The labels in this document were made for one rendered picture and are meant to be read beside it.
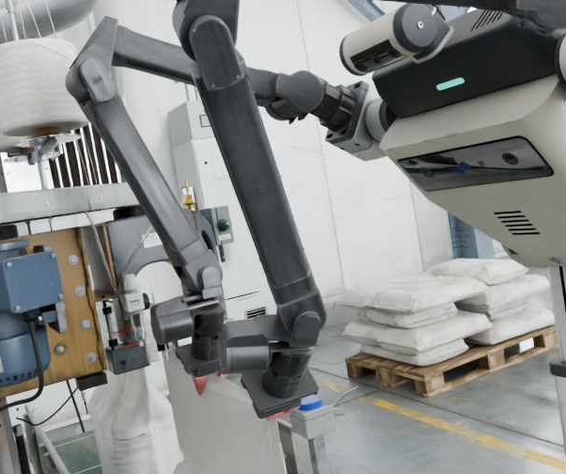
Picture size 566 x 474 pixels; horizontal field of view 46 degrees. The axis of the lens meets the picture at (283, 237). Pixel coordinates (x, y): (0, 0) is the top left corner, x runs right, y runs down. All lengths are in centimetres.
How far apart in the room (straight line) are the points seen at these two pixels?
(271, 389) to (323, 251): 543
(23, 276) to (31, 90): 33
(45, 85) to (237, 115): 62
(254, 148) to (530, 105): 42
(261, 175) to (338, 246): 572
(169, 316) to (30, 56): 52
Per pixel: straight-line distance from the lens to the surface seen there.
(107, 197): 144
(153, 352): 154
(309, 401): 157
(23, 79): 129
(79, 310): 147
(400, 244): 690
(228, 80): 68
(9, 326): 126
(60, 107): 128
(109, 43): 115
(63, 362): 148
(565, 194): 107
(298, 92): 124
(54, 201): 132
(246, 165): 75
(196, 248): 114
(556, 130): 99
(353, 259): 656
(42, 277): 120
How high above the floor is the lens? 134
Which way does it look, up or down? 4 degrees down
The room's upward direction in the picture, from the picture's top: 10 degrees counter-clockwise
